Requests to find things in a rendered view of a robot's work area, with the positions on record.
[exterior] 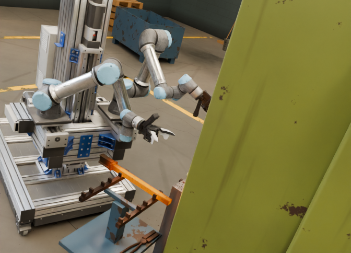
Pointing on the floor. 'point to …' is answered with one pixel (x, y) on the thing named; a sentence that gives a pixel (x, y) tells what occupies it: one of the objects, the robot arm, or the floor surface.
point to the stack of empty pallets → (119, 0)
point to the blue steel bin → (132, 32)
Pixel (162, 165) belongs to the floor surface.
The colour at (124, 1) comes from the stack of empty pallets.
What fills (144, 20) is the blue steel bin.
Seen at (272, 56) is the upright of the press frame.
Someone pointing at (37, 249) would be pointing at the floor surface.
